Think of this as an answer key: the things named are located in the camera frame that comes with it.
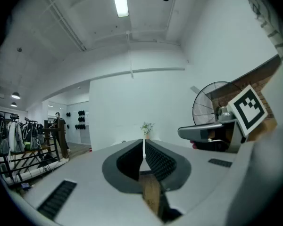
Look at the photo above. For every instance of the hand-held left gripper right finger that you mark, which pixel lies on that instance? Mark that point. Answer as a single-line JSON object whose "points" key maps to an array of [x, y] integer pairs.
{"points": [[202, 171]]}

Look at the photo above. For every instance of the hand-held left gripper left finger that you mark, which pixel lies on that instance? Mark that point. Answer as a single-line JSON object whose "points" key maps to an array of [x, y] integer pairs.
{"points": [[85, 196]]}

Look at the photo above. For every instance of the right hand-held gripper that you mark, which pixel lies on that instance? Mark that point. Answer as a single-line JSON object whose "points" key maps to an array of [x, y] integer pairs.
{"points": [[248, 109]]}

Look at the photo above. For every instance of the person's right forearm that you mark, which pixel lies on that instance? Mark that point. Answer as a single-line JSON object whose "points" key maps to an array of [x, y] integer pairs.
{"points": [[261, 128]]}

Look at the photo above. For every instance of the black standing fan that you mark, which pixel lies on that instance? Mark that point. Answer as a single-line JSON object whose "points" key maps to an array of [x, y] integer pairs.
{"points": [[202, 107]]}

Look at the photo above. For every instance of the potted flower bouquet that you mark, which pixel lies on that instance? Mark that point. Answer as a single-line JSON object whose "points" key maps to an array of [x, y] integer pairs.
{"points": [[147, 127]]}

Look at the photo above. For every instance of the small blue-screen device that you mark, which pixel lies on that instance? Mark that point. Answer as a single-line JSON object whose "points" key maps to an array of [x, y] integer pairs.
{"points": [[25, 185]]}

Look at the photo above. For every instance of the group of black caps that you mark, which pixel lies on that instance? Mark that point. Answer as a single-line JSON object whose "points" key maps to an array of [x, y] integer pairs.
{"points": [[81, 119]]}

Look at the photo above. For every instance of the row of hanging backpacks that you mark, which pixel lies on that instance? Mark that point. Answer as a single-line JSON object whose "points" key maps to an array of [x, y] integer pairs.
{"points": [[14, 135]]}

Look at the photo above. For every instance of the white ceiling conduit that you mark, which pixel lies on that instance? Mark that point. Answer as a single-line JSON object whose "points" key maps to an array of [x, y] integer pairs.
{"points": [[129, 55]]}

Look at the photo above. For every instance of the black pendant lamp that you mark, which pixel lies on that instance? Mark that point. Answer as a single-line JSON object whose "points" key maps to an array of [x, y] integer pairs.
{"points": [[13, 104], [15, 95]]}

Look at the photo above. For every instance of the person's striped white shirt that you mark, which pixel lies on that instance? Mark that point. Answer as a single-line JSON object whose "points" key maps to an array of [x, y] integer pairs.
{"points": [[266, 15]]}

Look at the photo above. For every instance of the round ceiling smoke detector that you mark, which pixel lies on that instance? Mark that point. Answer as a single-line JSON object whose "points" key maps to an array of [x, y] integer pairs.
{"points": [[19, 49]]}

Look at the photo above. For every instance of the white wall plate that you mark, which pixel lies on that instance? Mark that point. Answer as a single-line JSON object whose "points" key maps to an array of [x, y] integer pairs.
{"points": [[194, 89]]}

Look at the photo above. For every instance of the dark wooden railing post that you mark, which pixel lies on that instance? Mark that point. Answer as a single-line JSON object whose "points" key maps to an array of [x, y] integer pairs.
{"points": [[61, 138]]}

